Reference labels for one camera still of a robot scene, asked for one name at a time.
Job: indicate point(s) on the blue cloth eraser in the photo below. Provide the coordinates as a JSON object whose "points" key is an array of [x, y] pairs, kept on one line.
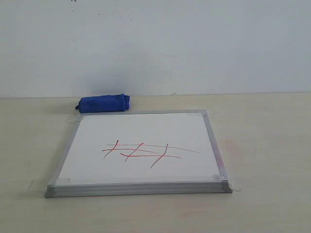
{"points": [[105, 103]]}

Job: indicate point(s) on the clear tape back right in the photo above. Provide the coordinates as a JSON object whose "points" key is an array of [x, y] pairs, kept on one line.
{"points": [[201, 112]]}

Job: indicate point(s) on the clear tape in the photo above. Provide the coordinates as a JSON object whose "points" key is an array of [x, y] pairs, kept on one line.
{"points": [[228, 184], [40, 186], [73, 119], [201, 112]]}

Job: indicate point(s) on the clear tape back left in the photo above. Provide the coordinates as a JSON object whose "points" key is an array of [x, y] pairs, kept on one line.
{"points": [[73, 119]]}

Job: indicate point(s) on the clear tape front right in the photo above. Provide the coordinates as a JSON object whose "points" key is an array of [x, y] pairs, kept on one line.
{"points": [[228, 184]]}

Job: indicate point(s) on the clear tape front left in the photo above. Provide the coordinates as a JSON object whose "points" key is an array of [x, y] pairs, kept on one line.
{"points": [[40, 186]]}

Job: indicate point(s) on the white board with aluminium frame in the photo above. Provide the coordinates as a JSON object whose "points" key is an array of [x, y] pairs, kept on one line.
{"points": [[128, 153]]}

